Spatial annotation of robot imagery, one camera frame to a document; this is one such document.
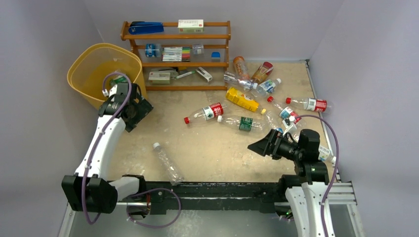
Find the dark green label bottle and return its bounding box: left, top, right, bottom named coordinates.
left=217, top=115, right=270, bottom=133

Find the green white label bottle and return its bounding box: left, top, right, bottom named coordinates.
left=107, top=71, right=127, bottom=87

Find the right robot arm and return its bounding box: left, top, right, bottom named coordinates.
left=248, top=129, right=335, bottom=237

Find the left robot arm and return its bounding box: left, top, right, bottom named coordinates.
left=61, top=82, right=153, bottom=214

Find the yellow plastic bin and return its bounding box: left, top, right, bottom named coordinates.
left=67, top=43, right=149, bottom=110

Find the red landscape label bottle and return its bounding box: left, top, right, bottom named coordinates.
left=267, top=96, right=306, bottom=128

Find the blue label clear bottle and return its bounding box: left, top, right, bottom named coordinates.
left=277, top=125, right=336, bottom=166

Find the blue green label white-cap bottle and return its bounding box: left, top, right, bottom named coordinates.
left=253, top=78, right=282, bottom=98

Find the yellow juice bottle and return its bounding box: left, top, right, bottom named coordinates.
left=225, top=87, right=267, bottom=115

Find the blue tape dispenser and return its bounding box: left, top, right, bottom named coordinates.
left=144, top=43, right=162, bottom=58

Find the clear bottle white logo cap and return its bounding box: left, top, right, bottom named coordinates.
left=223, top=72, right=258, bottom=91

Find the wooden shelf rack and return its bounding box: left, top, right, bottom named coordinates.
left=120, top=21, right=231, bottom=71

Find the red gold label bottle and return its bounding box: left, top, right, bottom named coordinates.
left=251, top=61, right=274, bottom=84

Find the marker pen set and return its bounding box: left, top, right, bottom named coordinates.
left=162, top=46, right=191, bottom=62

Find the blue stapler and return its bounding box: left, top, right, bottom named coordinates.
left=128, top=21, right=164, bottom=35

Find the orange label bottle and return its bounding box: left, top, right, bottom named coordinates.
left=233, top=56, right=250, bottom=80

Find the white stapler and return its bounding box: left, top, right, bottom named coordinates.
left=196, top=67, right=212, bottom=82

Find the white red box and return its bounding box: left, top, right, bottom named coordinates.
left=177, top=19, right=204, bottom=34

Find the blue eraser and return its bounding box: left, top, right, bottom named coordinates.
left=211, top=51, right=221, bottom=62

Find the red label bottle by wall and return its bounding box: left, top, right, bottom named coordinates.
left=285, top=97, right=333, bottom=113

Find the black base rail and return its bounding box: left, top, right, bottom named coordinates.
left=146, top=181, right=291, bottom=215

